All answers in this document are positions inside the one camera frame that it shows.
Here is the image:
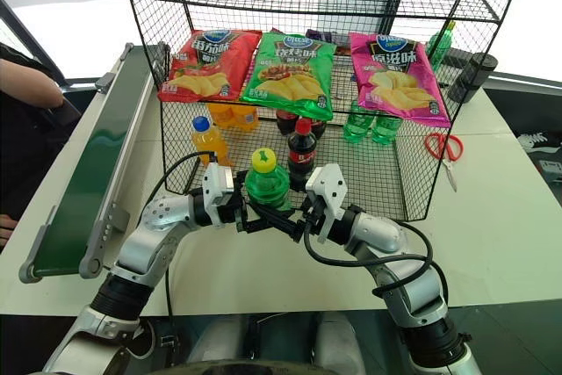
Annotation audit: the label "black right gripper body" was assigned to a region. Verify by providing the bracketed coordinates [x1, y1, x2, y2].
[294, 198, 328, 241]

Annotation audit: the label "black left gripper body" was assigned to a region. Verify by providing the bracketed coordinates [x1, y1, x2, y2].
[218, 190, 248, 233]

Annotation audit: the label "green bottle with yellow cap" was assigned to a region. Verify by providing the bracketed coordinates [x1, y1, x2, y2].
[243, 147, 293, 213]

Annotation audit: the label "green conveyor belt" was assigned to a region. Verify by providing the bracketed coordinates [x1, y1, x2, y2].
[18, 42, 170, 285]

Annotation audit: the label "person's hand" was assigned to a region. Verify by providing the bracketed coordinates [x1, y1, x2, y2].
[0, 213, 18, 249]

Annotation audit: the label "orange juice bottle blue cap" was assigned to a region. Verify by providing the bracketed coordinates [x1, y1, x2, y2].
[190, 115, 233, 168]

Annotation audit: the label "cola bottle with red cap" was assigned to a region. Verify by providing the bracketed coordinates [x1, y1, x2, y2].
[286, 118, 320, 192]

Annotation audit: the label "orange soda bottle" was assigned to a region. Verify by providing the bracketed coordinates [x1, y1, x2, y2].
[231, 104, 262, 133]
[206, 103, 234, 131]

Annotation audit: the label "dark cola bottle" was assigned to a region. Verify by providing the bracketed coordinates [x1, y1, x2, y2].
[307, 118, 328, 140]
[275, 107, 302, 137]

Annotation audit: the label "green soda bottle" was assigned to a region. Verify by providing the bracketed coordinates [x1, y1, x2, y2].
[371, 113, 403, 146]
[342, 100, 375, 145]

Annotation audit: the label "green potato chips bag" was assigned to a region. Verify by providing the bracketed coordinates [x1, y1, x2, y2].
[238, 31, 339, 123]

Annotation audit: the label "red potato chips bag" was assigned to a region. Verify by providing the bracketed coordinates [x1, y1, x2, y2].
[157, 28, 263, 105]

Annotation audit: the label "silver robot body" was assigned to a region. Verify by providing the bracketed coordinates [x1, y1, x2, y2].
[183, 312, 366, 375]

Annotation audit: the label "pink potato chips bag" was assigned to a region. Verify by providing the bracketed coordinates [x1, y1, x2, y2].
[348, 32, 453, 130]

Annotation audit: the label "dark purple snack packet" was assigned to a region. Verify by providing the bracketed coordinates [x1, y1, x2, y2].
[305, 28, 351, 57]

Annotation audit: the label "person's dark clothing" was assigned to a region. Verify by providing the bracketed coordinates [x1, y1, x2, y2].
[0, 42, 83, 223]

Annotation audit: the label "black cylindrical container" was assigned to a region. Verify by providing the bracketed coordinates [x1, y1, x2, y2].
[447, 51, 499, 105]

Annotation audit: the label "dark board with white print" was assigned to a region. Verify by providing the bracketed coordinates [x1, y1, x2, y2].
[515, 129, 562, 179]

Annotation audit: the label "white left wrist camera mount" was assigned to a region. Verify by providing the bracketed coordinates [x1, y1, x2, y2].
[201, 162, 236, 227]

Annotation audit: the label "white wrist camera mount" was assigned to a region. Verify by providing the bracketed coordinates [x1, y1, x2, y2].
[201, 162, 236, 227]
[304, 163, 349, 243]

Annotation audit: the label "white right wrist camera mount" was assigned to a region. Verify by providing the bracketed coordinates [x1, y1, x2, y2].
[304, 163, 349, 243]

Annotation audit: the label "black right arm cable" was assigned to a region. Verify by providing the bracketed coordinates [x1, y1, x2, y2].
[302, 214, 450, 302]

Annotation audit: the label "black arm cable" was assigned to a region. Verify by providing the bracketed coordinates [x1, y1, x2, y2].
[141, 150, 220, 321]
[302, 214, 450, 302]

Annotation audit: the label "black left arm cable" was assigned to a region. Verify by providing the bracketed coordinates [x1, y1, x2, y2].
[141, 150, 220, 321]

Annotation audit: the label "red handled scissors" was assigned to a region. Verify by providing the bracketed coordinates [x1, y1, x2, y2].
[423, 131, 465, 193]

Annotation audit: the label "black metal frame bar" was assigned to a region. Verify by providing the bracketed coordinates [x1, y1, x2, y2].
[0, 0, 69, 89]

